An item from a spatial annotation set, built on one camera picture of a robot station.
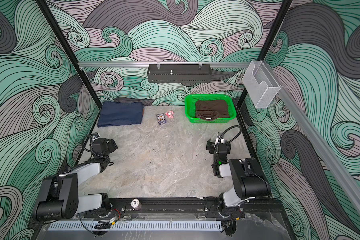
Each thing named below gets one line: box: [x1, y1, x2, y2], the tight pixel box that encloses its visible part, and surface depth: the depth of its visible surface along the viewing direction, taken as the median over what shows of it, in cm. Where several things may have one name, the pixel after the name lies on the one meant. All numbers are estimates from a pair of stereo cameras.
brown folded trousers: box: [195, 99, 230, 120], surface depth 117 cm
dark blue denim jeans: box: [97, 101, 145, 128], surface depth 117 cm
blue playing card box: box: [156, 113, 167, 126], surface depth 113 cm
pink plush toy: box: [165, 110, 175, 119], surface depth 113 cm
